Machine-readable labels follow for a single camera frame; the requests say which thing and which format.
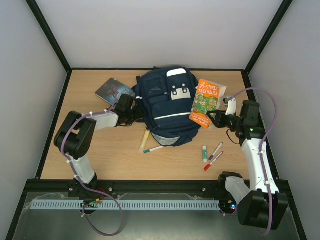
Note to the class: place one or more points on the black enclosure frame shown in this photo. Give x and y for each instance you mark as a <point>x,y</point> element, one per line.
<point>284,184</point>

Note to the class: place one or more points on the yellow highlighter pen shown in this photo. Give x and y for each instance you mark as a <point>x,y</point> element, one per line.
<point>144,141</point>

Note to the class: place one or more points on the orange Treehouse book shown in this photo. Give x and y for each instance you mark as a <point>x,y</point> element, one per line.
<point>208,97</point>

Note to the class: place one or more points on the purple capped white marker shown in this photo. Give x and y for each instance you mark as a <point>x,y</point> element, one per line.
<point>215,151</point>

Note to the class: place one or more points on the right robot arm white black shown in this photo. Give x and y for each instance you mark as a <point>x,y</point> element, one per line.
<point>259,204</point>

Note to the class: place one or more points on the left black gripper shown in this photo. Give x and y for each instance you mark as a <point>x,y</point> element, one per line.
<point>140,114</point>

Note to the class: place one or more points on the teal capped white marker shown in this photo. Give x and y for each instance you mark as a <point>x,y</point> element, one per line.
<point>153,149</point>

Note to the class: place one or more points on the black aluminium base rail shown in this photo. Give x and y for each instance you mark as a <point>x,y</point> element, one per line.
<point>202,188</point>

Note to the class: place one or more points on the light blue slotted cable duct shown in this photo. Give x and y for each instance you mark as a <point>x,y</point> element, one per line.
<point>127,205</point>

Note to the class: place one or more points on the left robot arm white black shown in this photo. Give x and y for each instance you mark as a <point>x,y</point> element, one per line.
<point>75,135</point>

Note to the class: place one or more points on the white glue stick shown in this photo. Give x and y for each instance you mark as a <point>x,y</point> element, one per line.
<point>204,154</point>

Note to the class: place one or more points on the navy blue student backpack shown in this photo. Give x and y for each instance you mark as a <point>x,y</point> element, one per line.
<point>167,96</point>

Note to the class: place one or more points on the dark blue hardcover book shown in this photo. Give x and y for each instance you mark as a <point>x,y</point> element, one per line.
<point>112,90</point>

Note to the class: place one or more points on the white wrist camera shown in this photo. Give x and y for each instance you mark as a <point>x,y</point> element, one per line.
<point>127,97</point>
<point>231,104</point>

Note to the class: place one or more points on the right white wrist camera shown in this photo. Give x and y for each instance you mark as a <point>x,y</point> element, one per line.
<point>231,104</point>

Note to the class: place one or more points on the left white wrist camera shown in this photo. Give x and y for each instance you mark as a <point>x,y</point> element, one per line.
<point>127,97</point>

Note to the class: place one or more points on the red capped white marker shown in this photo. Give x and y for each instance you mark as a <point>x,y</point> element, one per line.
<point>213,161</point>

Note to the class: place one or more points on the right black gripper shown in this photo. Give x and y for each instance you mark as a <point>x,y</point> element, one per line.
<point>222,120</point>

